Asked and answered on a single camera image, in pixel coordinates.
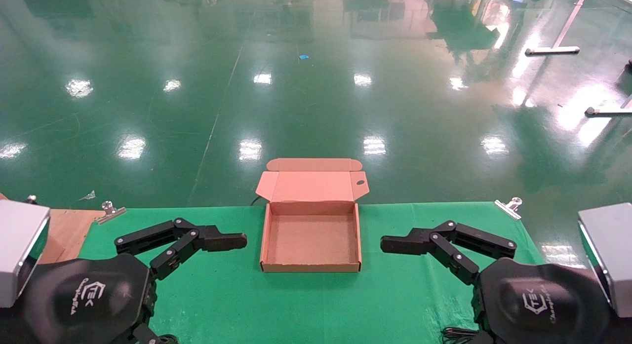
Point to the grey left wrist camera bracket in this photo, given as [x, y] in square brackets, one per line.
[19, 245]

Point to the green table cloth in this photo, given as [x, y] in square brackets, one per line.
[232, 304]

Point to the grey table foot dark tip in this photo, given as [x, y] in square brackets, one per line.
[607, 110]

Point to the silver metal table clip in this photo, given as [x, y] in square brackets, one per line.
[109, 213]
[508, 208]

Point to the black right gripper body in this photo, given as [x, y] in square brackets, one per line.
[538, 304]

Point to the clear plastic scrap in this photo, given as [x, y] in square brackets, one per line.
[88, 196]

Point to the brown open cardboard box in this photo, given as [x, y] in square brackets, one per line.
[311, 238]

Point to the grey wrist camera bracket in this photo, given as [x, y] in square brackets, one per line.
[19, 245]
[610, 250]

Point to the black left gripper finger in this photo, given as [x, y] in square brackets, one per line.
[145, 335]
[217, 239]

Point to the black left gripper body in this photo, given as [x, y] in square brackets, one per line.
[84, 299]

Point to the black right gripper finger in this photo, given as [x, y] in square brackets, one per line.
[481, 338]
[410, 243]

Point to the grey right wrist camera bracket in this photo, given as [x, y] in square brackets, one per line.
[610, 250]

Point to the white table leg with foot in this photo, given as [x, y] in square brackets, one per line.
[552, 50]

